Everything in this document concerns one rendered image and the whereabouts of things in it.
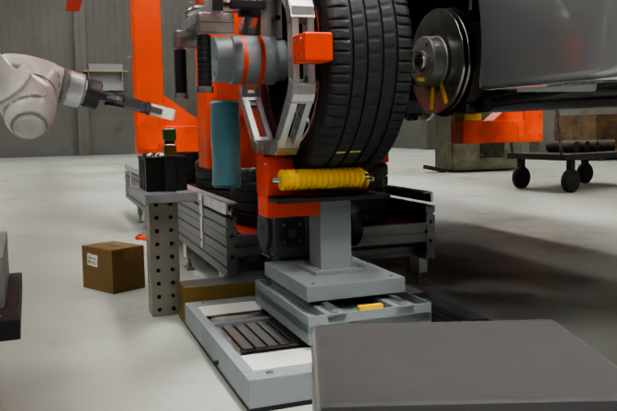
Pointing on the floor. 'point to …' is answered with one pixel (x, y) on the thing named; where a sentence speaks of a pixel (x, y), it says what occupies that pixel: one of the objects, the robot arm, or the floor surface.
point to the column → (162, 258)
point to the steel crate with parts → (588, 127)
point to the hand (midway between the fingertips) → (161, 112)
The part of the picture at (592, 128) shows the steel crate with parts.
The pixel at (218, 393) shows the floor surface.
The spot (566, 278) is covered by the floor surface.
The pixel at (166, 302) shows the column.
